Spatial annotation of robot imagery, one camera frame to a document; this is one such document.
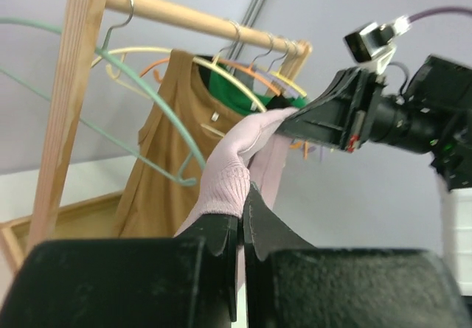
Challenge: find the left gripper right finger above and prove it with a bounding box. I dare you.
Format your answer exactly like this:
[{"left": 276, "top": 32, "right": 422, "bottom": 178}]
[{"left": 243, "top": 187, "right": 471, "bottom": 327}]

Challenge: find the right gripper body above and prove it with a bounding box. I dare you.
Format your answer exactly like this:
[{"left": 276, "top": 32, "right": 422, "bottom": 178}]
[{"left": 277, "top": 67, "right": 386, "bottom": 153}]

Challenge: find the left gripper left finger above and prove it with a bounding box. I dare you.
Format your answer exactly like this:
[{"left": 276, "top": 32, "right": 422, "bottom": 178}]
[{"left": 1, "top": 214, "right": 238, "bottom": 327}]

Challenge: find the pink tank top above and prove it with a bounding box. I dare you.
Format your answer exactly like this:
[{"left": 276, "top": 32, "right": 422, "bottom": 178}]
[{"left": 173, "top": 107, "right": 299, "bottom": 292}]

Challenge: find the mint green hanger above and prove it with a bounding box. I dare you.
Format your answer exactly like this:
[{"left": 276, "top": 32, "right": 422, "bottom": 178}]
[{"left": 1, "top": 0, "right": 205, "bottom": 186}]

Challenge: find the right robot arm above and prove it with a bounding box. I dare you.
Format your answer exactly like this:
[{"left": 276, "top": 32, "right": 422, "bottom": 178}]
[{"left": 278, "top": 55, "right": 471, "bottom": 200}]

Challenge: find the yellow hanger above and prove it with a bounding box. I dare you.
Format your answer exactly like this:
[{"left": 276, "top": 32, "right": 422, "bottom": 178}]
[{"left": 271, "top": 40, "right": 308, "bottom": 99}]

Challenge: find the black tank top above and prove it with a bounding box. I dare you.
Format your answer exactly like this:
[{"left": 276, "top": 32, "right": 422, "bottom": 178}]
[{"left": 198, "top": 65, "right": 295, "bottom": 116}]

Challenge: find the orange hanger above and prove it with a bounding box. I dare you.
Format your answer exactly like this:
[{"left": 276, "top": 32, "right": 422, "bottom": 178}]
[{"left": 139, "top": 32, "right": 314, "bottom": 159}]

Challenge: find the green tank top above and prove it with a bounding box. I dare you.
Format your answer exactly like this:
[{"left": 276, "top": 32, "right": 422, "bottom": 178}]
[{"left": 208, "top": 62, "right": 314, "bottom": 116}]

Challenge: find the cream hanger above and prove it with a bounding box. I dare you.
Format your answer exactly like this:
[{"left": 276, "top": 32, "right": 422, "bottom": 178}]
[{"left": 90, "top": 19, "right": 268, "bottom": 114}]

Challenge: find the brown tank top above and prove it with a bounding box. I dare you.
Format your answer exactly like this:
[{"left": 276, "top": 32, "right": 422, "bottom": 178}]
[{"left": 112, "top": 50, "right": 244, "bottom": 237}]

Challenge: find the wooden clothes rack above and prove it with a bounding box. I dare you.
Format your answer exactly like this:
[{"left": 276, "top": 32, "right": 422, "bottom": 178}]
[{"left": 1, "top": 0, "right": 312, "bottom": 272}]

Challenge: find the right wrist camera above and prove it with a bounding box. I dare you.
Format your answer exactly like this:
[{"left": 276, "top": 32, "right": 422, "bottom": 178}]
[{"left": 344, "top": 15, "right": 411, "bottom": 74}]

